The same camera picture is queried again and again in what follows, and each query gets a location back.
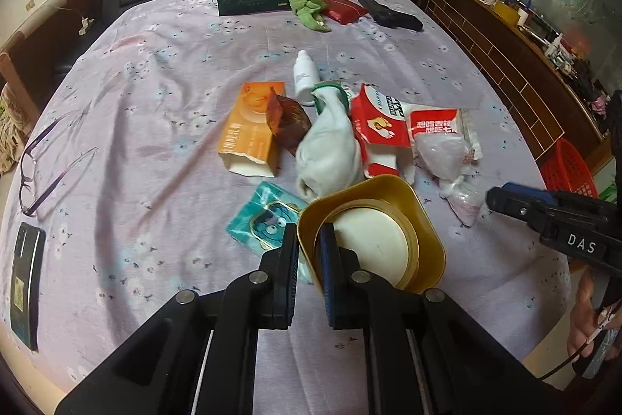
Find teal wet wipe pack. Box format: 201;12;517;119
225;181;308;257

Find red white plastic bag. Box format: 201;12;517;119
404;104;484;228

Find white sock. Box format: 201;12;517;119
295;82;364;202

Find red white paper box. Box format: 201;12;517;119
351;83;415;186

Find orange cardboard box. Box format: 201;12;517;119
217;82;286;178

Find brown snack wrapper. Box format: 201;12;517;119
266;89;311;156

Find white small bottle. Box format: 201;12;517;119
293;49;320;106

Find person right hand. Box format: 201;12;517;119
566;268;621;360

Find red plastic mesh basket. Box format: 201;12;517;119
540;138;599;198

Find wooden brick pattern counter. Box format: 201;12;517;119
419;0;610;171

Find floral purple tablecloth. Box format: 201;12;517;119
1;0;573;414

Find black toy gun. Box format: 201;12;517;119
357;0;424;33

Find red flat pouch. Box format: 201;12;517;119
323;0;368;25

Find dark phone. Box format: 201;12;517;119
9;222;45;352

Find black eyeglasses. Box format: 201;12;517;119
18;112;97;218

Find green crumpled cloth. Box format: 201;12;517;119
289;0;331;32

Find brown armchair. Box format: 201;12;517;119
1;0;101;122

